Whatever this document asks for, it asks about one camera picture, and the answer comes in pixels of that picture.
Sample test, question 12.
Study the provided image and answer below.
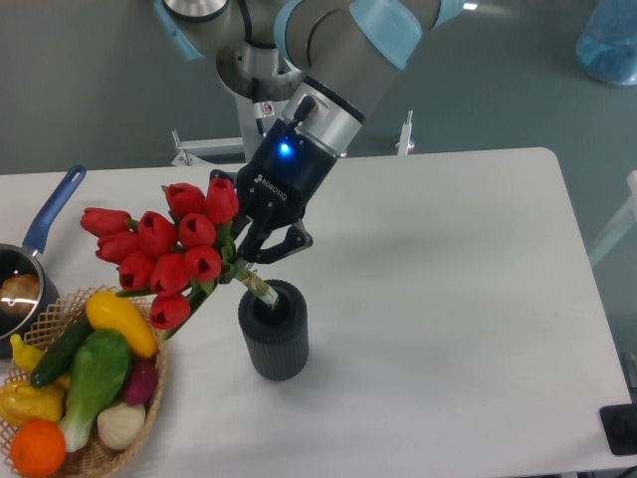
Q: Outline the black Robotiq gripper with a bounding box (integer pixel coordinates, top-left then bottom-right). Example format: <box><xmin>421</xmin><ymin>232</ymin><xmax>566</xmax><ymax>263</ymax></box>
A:
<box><xmin>208</xmin><ymin>119</ymin><xmax>336</xmax><ymax>265</ymax></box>

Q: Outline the red tulip bouquet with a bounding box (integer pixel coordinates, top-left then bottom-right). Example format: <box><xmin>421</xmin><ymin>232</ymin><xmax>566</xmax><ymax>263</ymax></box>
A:
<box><xmin>81</xmin><ymin>183</ymin><xmax>279</xmax><ymax>339</ymax></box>

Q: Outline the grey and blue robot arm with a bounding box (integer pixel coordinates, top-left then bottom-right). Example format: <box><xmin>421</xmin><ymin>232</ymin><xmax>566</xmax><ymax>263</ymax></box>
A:
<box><xmin>154</xmin><ymin>1</ymin><xmax>463</xmax><ymax>265</ymax></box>

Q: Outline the dark grey ribbed vase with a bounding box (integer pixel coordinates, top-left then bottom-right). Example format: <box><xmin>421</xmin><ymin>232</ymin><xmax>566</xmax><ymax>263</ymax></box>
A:
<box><xmin>238</xmin><ymin>280</ymin><xmax>310</xmax><ymax>381</ymax></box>

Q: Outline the yellow squash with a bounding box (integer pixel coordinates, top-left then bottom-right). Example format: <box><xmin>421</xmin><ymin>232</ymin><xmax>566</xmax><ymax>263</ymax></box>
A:
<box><xmin>86</xmin><ymin>291</ymin><xmax>158</xmax><ymax>359</ymax></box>

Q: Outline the purple red onion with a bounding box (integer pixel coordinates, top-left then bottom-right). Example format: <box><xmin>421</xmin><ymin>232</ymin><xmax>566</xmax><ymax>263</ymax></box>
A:
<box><xmin>121</xmin><ymin>358</ymin><xmax>158</xmax><ymax>405</ymax></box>

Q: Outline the green bok choy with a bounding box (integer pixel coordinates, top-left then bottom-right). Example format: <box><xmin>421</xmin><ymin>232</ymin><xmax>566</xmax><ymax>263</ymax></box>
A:
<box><xmin>59</xmin><ymin>330</ymin><xmax>131</xmax><ymax>453</ymax></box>

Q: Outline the white garlic bulb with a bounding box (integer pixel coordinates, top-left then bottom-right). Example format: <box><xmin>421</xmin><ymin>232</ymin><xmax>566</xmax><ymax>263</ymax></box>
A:
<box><xmin>97</xmin><ymin>402</ymin><xmax>145</xmax><ymax>450</ymax></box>

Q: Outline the dark green cucumber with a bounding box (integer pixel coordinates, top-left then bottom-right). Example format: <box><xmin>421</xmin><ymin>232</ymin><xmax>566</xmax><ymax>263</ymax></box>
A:
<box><xmin>30</xmin><ymin>315</ymin><xmax>94</xmax><ymax>387</ymax></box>

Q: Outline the brown bread roll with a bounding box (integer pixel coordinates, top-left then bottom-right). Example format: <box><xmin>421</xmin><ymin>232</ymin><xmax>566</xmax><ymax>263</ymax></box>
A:
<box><xmin>1</xmin><ymin>274</ymin><xmax>40</xmax><ymax>318</ymax></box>

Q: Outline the yellow banana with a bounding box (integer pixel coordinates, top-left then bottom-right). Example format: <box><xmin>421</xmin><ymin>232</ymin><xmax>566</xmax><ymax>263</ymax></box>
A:
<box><xmin>10</xmin><ymin>334</ymin><xmax>45</xmax><ymax>374</ymax></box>

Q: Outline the yellow orange gourd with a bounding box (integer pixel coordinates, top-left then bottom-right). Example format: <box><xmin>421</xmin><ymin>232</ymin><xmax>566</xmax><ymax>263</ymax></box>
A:
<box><xmin>1</xmin><ymin>379</ymin><xmax>66</xmax><ymax>428</ymax></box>

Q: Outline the orange fruit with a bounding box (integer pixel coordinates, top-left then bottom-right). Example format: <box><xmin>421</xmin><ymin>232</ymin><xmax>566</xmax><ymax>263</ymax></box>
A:
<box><xmin>9</xmin><ymin>419</ymin><xmax>67</xmax><ymax>477</ymax></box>

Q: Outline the black device at edge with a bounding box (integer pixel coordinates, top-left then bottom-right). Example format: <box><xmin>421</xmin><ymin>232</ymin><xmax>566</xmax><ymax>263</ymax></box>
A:
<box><xmin>599</xmin><ymin>403</ymin><xmax>637</xmax><ymax>456</ymax></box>

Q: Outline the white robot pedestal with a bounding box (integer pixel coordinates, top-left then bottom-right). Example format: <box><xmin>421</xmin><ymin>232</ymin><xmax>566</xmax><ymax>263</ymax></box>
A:
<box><xmin>170</xmin><ymin>44</ymin><xmax>419</xmax><ymax>167</ymax></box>

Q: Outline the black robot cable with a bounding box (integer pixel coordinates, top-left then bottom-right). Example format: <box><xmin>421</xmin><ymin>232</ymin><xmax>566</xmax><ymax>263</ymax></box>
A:
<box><xmin>250</xmin><ymin>77</ymin><xmax>270</xmax><ymax>145</ymax></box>

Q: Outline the blue handled saucepan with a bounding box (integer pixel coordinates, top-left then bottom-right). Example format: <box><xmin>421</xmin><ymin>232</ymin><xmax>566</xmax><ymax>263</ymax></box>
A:
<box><xmin>1</xmin><ymin>165</ymin><xmax>87</xmax><ymax>359</ymax></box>

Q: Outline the white frame at right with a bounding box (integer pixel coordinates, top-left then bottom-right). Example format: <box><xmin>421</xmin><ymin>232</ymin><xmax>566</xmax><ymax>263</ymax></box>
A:
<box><xmin>588</xmin><ymin>170</ymin><xmax>636</xmax><ymax>268</ymax></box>

